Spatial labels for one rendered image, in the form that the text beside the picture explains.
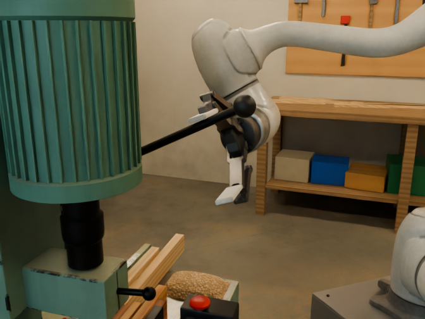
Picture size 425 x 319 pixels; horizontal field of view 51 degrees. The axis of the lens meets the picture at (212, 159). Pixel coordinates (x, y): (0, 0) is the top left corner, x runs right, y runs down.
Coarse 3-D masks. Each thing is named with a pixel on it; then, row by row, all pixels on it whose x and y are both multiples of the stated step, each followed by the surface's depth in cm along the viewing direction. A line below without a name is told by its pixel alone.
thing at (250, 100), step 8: (240, 96) 66; (248, 96) 66; (240, 104) 65; (248, 104) 65; (224, 112) 68; (232, 112) 67; (240, 112) 66; (248, 112) 66; (200, 120) 70; (208, 120) 69; (216, 120) 68; (184, 128) 70; (192, 128) 70; (200, 128) 70; (168, 136) 72; (176, 136) 71; (184, 136) 71; (152, 144) 73; (160, 144) 72; (144, 152) 73
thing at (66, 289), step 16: (48, 256) 68; (64, 256) 68; (32, 272) 65; (48, 272) 64; (64, 272) 64; (80, 272) 64; (96, 272) 64; (112, 272) 64; (32, 288) 66; (48, 288) 65; (64, 288) 64; (80, 288) 63; (96, 288) 62; (112, 288) 64; (32, 304) 67; (48, 304) 66; (64, 304) 65; (80, 304) 64; (96, 304) 63; (112, 304) 64
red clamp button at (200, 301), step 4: (196, 296) 65; (200, 296) 65; (204, 296) 65; (192, 300) 64; (196, 300) 64; (200, 300) 64; (204, 300) 64; (208, 300) 64; (192, 304) 63; (196, 304) 63; (200, 304) 63; (204, 304) 63; (208, 304) 63; (196, 308) 63; (200, 308) 63; (204, 308) 63
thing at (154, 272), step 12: (180, 240) 102; (168, 252) 96; (180, 252) 102; (156, 264) 91; (168, 264) 96; (144, 276) 86; (156, 276) 90; (132, 288) 82; (144, 288) 85; (132, 300) 80; (144, 300) 85
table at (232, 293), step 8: (168, 272) 95; (224, 280) 92; (232, 280) 92; (232, 288) 89; (224, 296) 87; (232, 296) 87; (168, 304) 84; (176, 304) 84; (168, 312) 82; (176, 312) 82
